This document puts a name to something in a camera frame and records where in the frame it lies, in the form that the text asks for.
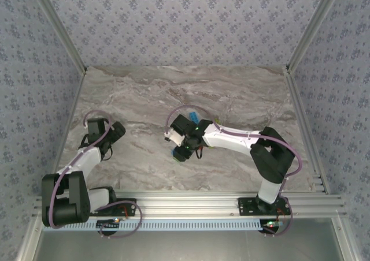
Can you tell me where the small circuit board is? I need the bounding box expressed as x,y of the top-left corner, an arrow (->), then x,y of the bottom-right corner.
97,219 -> 121,230
261,219 -> 284,233

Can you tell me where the grey metal panel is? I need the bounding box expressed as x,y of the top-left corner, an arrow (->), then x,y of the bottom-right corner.
28,217 -> 347,261

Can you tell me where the long purple cable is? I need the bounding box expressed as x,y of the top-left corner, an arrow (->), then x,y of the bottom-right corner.
165,104 -> 304,187
47,110 -> 114,230

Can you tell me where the narrow aluminium side rail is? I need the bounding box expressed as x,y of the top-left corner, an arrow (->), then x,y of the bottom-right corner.
43,69 -> 87,197

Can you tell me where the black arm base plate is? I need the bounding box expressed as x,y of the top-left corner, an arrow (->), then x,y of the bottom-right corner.
85,197 -> 137,218
237,196 -> 291,217

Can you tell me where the light blue slotted cable duct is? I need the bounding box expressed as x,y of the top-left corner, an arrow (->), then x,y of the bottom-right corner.
43,219 -> 262,232

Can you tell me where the short purple cable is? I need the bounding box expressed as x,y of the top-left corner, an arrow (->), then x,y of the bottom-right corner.
262,196 -> 294,238
92,200 -> 143,240

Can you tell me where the aluminium frame post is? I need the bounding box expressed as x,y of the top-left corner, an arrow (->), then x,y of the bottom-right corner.
28,0 -> 89,73
286,0 -> 346,73

